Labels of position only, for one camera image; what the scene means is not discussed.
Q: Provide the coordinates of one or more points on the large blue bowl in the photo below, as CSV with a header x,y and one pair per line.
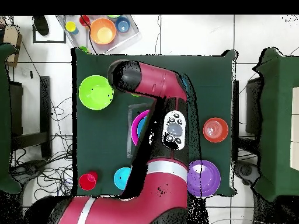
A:
x,y
140,127

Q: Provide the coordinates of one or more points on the large pink bowl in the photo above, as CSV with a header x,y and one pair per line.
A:
x,y
134,130

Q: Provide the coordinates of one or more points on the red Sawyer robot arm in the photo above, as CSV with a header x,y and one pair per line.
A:
x,y
158,80

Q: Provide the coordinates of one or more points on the medium blue ribbed bowl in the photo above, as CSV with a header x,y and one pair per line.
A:
x,y
186,84

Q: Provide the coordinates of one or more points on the large green bowl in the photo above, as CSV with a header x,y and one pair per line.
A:
x,y
94,93

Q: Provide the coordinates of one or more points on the small cyan bowl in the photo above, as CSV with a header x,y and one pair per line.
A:
x,y
120,179

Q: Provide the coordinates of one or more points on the orange ribbed bowl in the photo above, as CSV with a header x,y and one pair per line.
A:
x,y
215,130

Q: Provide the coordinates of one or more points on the purple bowl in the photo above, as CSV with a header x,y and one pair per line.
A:
x,y
208,179

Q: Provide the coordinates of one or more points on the dark green table cloth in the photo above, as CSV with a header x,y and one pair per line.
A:
x,y
210,67

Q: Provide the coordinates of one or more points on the red cup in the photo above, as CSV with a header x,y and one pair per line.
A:
x,y
87,182
84,21

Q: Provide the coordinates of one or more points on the blue cup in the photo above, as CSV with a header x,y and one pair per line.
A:
x,y
123,25

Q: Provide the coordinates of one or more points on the large orange bowl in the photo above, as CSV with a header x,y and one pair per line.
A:
x,y
102,31

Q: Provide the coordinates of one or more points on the black floor device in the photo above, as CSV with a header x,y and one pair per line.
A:
x,y
245,170
30,168

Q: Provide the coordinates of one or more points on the clear plastic tray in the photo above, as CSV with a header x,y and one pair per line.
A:
x,y
80,38

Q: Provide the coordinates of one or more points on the yellow cup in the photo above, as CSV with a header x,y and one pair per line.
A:
x,y
70,26

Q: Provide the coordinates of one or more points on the green covered side table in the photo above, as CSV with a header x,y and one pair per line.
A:
x,y
4,116
278,116

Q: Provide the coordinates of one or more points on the beige box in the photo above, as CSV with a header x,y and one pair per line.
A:
x,y
294,128

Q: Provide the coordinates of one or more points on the person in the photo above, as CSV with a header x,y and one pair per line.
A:
x,y
40,25

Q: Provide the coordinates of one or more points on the brown cardboard box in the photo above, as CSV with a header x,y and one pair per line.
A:
x,y
12,39

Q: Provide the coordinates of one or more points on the black table leg frame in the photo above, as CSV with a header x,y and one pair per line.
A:
x,y
44,105
251,105

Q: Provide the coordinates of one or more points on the black floor tape frame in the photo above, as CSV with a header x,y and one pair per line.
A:
x,y
49,42

